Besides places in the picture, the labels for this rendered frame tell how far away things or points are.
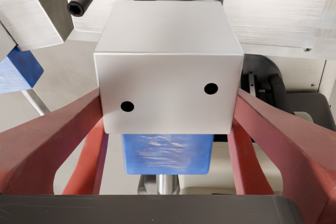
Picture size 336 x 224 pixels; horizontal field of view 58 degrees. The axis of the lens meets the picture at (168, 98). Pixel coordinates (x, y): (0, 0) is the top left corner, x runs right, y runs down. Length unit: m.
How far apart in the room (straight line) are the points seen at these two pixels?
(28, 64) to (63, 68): 1.23
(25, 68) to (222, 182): 0.32
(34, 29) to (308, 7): 0.21
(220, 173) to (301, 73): 0.62
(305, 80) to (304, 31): 0.85
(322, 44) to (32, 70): 0.27
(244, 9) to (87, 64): 1.30
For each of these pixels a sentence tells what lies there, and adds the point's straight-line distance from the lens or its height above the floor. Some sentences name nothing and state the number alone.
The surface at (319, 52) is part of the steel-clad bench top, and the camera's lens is 0.33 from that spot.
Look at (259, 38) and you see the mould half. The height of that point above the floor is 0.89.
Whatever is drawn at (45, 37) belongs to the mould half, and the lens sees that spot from 0.28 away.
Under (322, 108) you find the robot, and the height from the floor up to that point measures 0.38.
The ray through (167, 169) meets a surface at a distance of 0.15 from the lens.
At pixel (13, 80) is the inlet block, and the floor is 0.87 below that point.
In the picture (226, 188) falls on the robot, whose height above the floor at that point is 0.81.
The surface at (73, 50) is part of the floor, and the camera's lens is 1.44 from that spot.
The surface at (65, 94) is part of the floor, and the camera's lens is 1.65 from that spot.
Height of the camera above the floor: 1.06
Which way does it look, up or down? 45 degrees down
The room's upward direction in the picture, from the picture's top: 169 degrees counter-clockwise
